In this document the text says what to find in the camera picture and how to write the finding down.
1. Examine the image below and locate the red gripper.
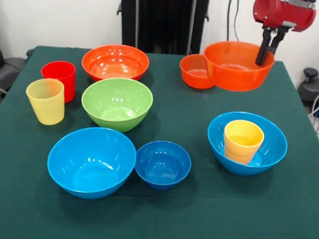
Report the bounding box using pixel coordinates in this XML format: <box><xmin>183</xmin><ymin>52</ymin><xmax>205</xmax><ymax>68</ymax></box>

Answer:
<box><xmin>249</xmin><ymin>0</ymin><xmax>318</xmax><ymax>70</ymax></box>

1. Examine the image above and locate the orange bowl with ringed bottom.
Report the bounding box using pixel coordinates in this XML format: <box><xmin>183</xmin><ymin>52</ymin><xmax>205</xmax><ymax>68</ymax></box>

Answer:
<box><xmin>202</xmin><ymin>39</ymin><xmax>276</xmax><ymax>94</ymax></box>

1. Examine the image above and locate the stack of yellow cups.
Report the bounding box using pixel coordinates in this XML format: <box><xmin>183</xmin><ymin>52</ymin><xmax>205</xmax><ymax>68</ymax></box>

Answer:
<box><xmin>222</xmin><ymin>119</ymin><xmax>266</xmax><ymax>167</ymax></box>

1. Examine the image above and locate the small plain orange bowl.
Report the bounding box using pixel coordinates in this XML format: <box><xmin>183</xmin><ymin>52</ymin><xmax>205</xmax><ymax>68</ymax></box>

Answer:
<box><xmin>178</xmin><ymin>52</ymin><xmax>217</xmax><ymax>90</ymax></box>

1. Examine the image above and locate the large blue bowl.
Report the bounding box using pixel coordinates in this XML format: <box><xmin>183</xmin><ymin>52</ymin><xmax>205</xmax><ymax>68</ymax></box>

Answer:
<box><xmin>45</xmin><ymin>125</ymin><xmax>138</xmax><ymax>202</ymax></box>
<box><xmin>205</xmin><ymin>110</ymin><xmax>290</xmax><ymax>179</ymax></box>

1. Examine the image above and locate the large orange bowl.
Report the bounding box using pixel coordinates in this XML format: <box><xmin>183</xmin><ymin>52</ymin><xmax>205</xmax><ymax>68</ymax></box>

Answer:
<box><xmin>80</xmin><ymin>42</ymin><xmax>151</xmax><ymax>85</ymax></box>

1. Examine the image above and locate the small dark blue bowl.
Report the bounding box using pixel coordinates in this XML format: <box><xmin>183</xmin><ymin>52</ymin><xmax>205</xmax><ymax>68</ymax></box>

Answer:
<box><xmin>133</xmin><ymin>139</ymin><xmax>193</xmax><ymax>192</ymax></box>

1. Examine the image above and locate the green bowl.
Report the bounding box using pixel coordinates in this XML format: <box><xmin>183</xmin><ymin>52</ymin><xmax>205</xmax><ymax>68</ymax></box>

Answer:
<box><xmin>79</xmin><ymin>76</ymin><xmax>154</xmax><ymax>135</ymax></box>

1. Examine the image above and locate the dark green tablecloth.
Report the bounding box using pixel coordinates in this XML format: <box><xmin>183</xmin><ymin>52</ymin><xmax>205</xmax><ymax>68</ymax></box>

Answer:
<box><xmin>0</xmin><ymin>43</ymin><xmax>319</xmax><ymax>239</ymax></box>

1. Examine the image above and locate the red cup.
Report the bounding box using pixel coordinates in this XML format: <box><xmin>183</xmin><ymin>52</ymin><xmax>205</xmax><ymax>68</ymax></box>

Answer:
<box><xmin>39</xmin><ymin>60</ymin><xmax>78</xmax><ymax>104</ymax></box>

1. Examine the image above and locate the translucent yellow cup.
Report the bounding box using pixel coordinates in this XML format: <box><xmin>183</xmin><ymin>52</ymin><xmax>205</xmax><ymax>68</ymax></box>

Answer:
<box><xmin>24</xmin><ymin>77</ymin><xmax>67</xmax><ymax>127</ymax></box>

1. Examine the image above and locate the thin black cable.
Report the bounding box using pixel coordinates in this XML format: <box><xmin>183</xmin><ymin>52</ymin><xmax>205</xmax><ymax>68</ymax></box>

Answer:
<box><xmin>232</xmin><ymin>0</ymin><xmax>243</xmax><ymax>59</ymax></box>

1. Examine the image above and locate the black cable with plug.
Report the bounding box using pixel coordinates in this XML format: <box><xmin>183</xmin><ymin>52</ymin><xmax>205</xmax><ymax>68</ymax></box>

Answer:
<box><xmin>221</xmin><ymin>0</ymin><xmax>234</xmax><ymax>58</ymax></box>

